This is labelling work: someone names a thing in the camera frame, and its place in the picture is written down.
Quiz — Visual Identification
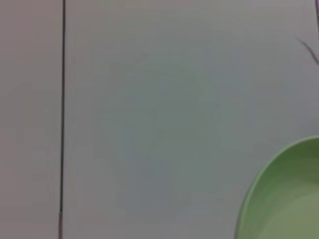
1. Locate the green round plate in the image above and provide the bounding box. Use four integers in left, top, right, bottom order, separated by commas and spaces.
233, 135, 319, 239

